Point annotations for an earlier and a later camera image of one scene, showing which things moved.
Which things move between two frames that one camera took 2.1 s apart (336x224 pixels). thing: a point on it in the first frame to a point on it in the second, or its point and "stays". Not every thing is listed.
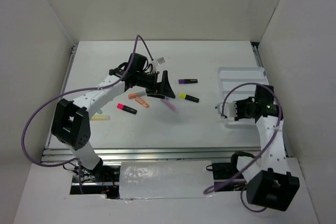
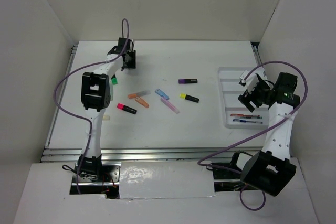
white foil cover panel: (139, 180) stays
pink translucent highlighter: (170, 105) stays
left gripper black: (166, 89) to (133, 64)
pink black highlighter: (127, 108) stays
